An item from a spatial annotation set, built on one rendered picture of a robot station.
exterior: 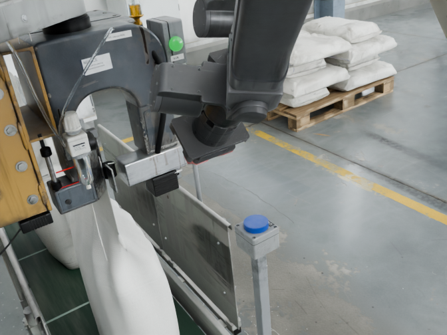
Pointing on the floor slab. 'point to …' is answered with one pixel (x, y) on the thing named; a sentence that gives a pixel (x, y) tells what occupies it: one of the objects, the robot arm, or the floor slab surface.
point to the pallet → (298, 122)
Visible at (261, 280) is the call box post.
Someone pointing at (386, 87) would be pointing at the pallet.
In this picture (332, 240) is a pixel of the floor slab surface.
